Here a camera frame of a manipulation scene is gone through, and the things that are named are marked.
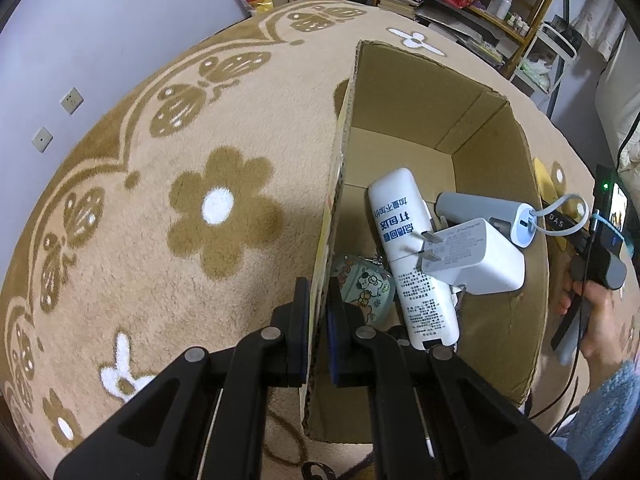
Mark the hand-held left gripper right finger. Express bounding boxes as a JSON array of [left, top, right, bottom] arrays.
[[325, 276, 583, 480]]

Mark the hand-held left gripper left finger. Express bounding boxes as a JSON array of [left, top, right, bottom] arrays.
[[52, 276, 311, 480]]

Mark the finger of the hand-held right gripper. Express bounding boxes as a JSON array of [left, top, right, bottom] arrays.
[[542, 210, 596, 244], [550, 292, 586, 367]]

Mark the cartoon keychain pouch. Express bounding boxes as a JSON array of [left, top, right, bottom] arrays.
[[330, 254, 397, 333]]

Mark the white wall charger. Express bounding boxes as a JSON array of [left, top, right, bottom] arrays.
[[410, 217, 526, 296]]

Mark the light blue power bank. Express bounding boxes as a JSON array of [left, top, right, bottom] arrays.
[[432, 191, 591, 250]]

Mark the white bottle blue label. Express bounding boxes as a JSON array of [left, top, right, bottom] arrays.
[[367, 167, 461, 351]]

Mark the cardboard box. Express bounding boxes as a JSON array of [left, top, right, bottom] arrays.
[[300, 39, 551, 443]]

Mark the person's right forearm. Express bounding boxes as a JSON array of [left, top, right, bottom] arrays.
[[552, 360, 638, 480]]

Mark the person's right hand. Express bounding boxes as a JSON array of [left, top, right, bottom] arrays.
[[559, 277, 623, 362]]

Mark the yellow oval board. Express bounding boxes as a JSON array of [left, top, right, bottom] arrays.
[[532, 157, 569, 251]]

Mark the dark long pole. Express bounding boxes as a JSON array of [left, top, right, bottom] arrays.
[[547, 0, 576, 118]]

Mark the beige flower printed blanket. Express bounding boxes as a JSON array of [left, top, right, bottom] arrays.
[[0, 0, 640, 480]]

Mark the white rolling cart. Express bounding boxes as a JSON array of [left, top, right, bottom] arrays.
[[510, 22, 584, 107]]

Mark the wooden shelf unit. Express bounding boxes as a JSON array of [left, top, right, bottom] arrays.
[[372, 0, 572, 82]]

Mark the wide pile of books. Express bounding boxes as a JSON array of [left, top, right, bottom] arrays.
[[415, 5, 507, 67]]

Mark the cream curtain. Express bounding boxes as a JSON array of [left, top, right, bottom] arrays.
[[570, 0, 632, 57]]

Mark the group of cosmetic bottles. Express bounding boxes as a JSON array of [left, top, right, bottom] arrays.
[[485, 0, 532, 37]]

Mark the tall stack of books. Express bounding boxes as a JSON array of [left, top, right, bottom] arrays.
[[375, 0, 427, 19]]

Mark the white wall cable outlet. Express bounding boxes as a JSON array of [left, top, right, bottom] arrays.
[[31, 127, 54, 154]]

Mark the white wall socket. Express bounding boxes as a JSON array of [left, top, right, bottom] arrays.
[[60, 87, 84, 116]]

